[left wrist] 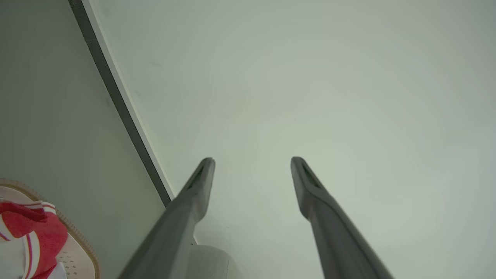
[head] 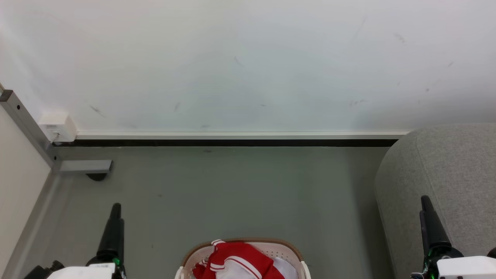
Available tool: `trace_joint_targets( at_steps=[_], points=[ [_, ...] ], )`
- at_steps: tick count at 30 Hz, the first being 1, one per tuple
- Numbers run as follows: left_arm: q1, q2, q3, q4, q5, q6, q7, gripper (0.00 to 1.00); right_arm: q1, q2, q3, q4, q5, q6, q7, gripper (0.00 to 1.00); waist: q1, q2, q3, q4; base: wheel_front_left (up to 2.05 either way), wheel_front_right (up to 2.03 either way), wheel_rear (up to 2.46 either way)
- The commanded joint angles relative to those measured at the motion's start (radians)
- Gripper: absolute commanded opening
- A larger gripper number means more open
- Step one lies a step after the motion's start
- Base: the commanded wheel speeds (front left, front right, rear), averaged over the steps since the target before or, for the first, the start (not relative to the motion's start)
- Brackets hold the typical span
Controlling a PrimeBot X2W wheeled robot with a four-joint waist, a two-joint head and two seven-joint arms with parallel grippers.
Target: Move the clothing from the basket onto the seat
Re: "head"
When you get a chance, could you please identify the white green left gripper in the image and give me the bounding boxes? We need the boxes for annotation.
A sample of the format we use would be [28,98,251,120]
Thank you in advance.
[46,203,127,279]

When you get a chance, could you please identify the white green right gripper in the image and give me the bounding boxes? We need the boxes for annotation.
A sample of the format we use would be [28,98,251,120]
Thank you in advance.
[411,195,496,279]

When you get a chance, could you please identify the red garment with white stripes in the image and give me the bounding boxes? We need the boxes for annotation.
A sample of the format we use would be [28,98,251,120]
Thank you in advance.
[193,239,286,279]

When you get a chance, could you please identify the beige plastic laundry basket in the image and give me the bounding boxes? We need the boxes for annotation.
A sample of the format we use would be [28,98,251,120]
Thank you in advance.
[174,238,312,279]

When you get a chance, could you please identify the grey fabric sofa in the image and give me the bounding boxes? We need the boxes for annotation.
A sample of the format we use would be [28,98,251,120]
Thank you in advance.
[375,123,496,279]

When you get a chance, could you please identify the white partition panel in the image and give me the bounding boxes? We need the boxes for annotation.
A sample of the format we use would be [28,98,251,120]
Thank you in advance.
[0,104,52,272]

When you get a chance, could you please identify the white and black baseboard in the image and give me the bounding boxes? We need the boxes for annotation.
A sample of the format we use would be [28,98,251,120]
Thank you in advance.
[52,131,410,148]

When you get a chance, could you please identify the white wall socket box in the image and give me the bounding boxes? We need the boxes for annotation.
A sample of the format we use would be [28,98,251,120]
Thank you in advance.
[38,112,78,143]

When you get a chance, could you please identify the grey metal stand frame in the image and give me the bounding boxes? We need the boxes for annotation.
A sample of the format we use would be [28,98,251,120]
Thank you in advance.
[0,90,113,173]

